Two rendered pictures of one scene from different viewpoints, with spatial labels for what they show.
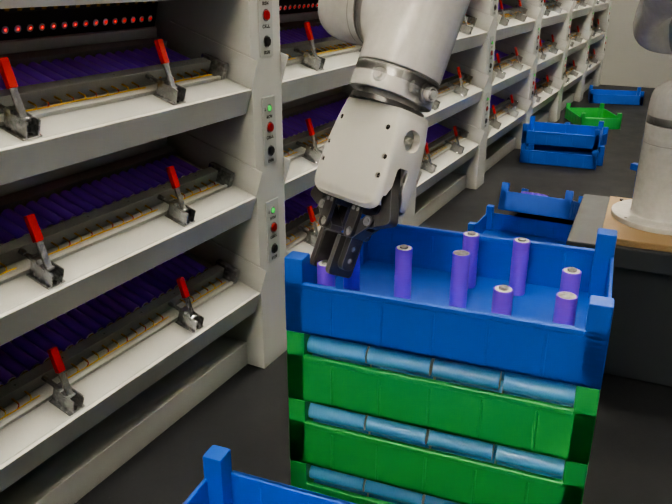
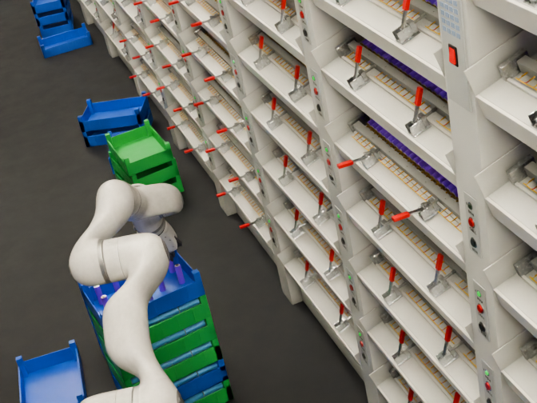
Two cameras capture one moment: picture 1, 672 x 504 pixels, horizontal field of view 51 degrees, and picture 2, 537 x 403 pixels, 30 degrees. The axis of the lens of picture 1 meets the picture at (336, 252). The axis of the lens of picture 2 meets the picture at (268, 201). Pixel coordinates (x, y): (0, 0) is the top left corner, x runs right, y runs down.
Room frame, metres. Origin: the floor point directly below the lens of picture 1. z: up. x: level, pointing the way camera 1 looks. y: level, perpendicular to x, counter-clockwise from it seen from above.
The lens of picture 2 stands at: (2.72, -1.45, 2.03)
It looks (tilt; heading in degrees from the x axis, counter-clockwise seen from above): 30 degrees down; 138
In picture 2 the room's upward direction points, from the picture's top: 12 degrees counter-clockwise
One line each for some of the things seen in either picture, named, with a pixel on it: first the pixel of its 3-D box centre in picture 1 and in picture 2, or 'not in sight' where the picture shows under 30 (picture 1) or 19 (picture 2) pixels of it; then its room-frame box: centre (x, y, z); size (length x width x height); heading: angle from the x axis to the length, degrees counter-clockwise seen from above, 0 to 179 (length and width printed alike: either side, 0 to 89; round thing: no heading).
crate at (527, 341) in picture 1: (456, 278); (141, 288); (0.66, -0.13, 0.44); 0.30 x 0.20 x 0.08; 69
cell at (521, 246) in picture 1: (519, 265); not in sight; (0.70, -0.20, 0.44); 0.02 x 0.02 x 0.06
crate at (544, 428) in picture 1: (451, 346); (149, 310); (0.66, -0.13, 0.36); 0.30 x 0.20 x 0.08; 69
